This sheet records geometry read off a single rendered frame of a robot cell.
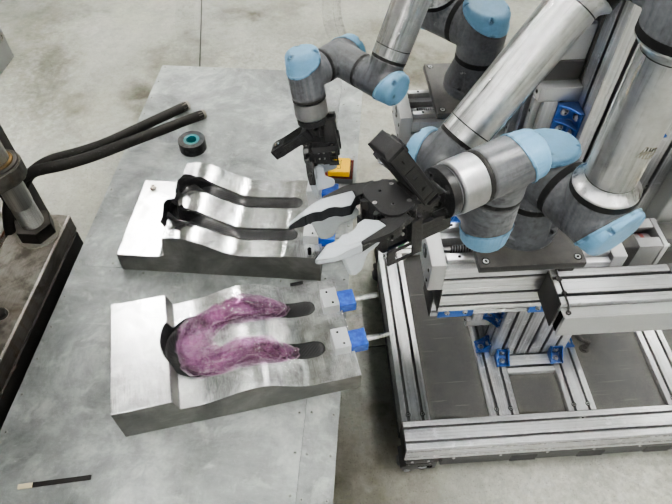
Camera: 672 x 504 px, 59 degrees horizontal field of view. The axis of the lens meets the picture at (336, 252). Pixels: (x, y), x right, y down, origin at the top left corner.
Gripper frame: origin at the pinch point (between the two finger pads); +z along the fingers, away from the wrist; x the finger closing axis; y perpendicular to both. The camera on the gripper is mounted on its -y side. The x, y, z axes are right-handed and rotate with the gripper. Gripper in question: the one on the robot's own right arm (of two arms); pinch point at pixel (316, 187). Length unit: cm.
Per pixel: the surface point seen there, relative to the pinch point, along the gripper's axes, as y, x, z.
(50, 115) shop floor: -167, 149, 52
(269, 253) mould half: -10.7, -16.4, 6.7
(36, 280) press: -71, -20, 9
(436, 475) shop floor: 27, -23, 103
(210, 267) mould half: -26.4, -16.6, 10.3
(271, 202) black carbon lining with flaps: -12.6, 0.8, 4.6
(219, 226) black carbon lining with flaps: -23.5, -10.2, 2.7
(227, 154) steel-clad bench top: -30.9, 27.8, 6.4
